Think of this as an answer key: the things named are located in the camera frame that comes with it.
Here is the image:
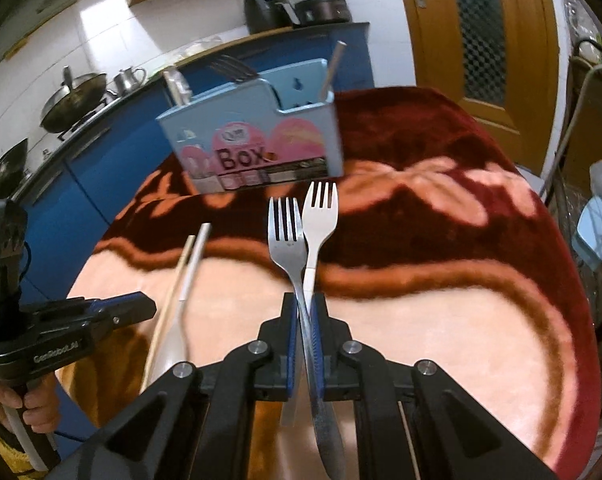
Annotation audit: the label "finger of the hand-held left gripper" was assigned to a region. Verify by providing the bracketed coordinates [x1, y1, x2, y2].
[94, 291, 158, 329]
[78, 296, 132, 312]

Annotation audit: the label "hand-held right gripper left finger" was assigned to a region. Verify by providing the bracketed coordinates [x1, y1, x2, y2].
[41, 294, 302, 480]

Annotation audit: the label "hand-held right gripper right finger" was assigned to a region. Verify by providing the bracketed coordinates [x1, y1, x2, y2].
[313, 294, 556, 480]

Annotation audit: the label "wooden chopstick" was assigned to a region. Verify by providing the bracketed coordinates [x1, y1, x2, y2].
[140, 235, 197, 393]

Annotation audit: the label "white fork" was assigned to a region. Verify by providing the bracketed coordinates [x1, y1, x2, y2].
[281, 181, 339, 428]

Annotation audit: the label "blue chopsticks box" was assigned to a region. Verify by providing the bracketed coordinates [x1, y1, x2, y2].
[156, 57, 346, 195]

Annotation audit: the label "person's left forearm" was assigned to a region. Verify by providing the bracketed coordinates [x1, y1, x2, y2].
[0, 405, 62, 476]

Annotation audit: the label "person's left hand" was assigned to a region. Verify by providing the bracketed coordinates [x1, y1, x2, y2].
[0, 375, 62, 428]

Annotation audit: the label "red floral blanket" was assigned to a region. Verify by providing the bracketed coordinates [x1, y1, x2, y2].
[56, 86, 602, 480]

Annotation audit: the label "blue kitchen counter cabinets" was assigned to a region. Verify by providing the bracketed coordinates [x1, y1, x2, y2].
[11, 22, 374, 311]

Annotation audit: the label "dark wok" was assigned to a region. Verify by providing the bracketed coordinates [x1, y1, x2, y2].
[0, 139, 29, 201]

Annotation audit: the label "steel wok with ladle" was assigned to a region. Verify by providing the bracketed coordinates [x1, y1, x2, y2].
[38, 66, 109, 133]

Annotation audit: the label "steel kettle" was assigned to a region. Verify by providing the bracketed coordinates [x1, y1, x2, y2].
[112, 66, 148, 93]

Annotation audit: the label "blue framed mirror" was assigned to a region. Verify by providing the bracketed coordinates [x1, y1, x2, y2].
[572, 195, 602, 271]

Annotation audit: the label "grey range hood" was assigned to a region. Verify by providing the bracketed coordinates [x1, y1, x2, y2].
[0, 0, 82, 68]

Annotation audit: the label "wooden door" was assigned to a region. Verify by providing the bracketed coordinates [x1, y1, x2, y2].
[393, 0, 564, 161]

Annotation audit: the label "black air fryer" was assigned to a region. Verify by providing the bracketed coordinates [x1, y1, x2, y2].
[244, 0, 302, 35]

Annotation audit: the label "dark rice cooker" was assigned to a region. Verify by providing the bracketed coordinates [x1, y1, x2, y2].
[295, 0, 353, 27]

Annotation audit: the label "black wire rack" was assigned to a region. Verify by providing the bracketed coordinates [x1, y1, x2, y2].
[541, 55, 602, 311]

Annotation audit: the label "white cable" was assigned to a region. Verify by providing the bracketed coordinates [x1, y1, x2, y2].
[546, 62, 602, 196]

